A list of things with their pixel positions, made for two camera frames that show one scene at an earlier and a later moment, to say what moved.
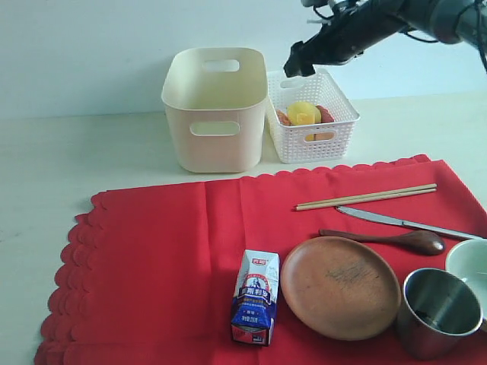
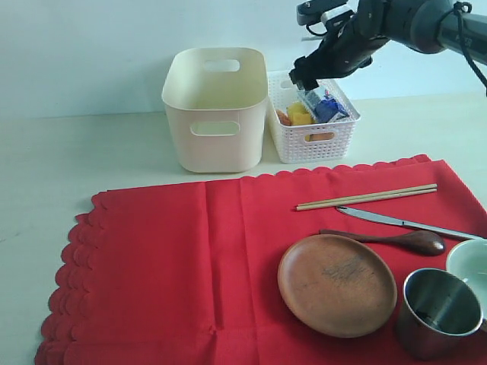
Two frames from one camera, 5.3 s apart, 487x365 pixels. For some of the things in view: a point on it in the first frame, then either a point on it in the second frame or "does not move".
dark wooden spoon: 424,242 does not move
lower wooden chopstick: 364,199 does not move
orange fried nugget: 283,118 does not move
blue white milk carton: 256,299 → 328,109
